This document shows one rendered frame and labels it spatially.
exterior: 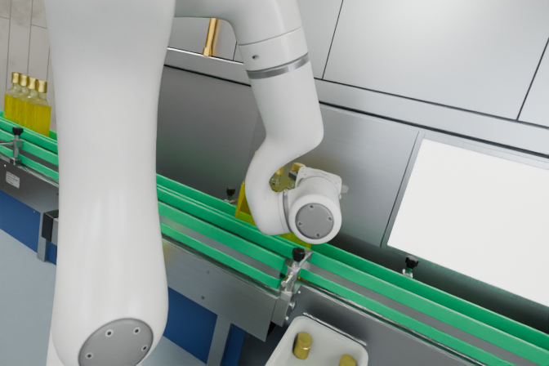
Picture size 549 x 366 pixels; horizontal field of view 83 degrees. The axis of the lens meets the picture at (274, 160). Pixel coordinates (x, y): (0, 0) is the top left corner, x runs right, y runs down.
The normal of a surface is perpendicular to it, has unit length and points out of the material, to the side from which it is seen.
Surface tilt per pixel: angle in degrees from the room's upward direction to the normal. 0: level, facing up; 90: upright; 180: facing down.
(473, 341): 90
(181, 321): 90
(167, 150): 90
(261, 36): 112
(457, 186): 90
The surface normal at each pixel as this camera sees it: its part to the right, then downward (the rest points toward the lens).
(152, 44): 0.62, 0.74
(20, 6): 0.25, 0.26
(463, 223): -0.40, 0.10
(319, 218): -0.15, 0.17
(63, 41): -0.22, 0.69
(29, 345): 0.23, -0.95
